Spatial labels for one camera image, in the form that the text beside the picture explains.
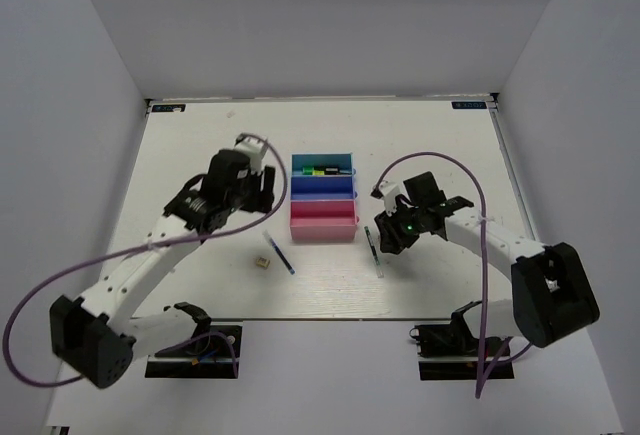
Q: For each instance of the right blue corner label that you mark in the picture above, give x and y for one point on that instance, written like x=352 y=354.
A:
x=469 y=105

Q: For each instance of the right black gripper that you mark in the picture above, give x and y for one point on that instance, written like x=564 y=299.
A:
x=392 y=240

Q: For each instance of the yellow cap black highlighter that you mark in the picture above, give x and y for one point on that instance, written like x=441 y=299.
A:
x=325 y=171

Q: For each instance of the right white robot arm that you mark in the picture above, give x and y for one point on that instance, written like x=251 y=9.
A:
x=551 y=296

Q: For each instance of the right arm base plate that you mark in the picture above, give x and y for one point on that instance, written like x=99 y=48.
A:
x=443 y=354

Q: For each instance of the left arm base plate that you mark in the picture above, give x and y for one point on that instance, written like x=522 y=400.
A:
x=211 y=358

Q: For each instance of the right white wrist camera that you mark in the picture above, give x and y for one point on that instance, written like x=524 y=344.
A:
x=387 y=192

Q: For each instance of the blue ink pen refill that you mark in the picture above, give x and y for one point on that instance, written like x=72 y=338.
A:
x=269 y=239

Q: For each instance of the light blue drawer container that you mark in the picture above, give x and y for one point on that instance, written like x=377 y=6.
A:
x=341 y=160

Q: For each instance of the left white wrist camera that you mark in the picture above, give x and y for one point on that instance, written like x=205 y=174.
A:
x=254 y=148

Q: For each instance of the blue corner label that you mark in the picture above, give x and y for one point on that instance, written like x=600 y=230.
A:
x=469 y=105
x=168 y=108

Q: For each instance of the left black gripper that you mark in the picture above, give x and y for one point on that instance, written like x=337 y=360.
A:
x=262 y=200

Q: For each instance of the dark blue drawer container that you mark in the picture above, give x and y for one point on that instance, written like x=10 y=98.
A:
x=318 y=188

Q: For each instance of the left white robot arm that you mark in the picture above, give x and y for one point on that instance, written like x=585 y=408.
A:
x=98 y=333

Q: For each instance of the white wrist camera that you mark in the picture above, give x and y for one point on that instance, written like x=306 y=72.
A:
x=254 y=148
x=387 y=192

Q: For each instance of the left blue corner label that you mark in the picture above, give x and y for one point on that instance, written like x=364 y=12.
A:
x=168 y=108

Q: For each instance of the small tan eraser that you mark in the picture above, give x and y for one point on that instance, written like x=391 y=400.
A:
x=263 y=262

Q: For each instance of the pink drawer container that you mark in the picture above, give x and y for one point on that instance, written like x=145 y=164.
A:
x=323 y=221

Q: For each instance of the green ink pen refill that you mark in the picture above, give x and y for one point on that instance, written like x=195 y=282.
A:
x=374 y=253

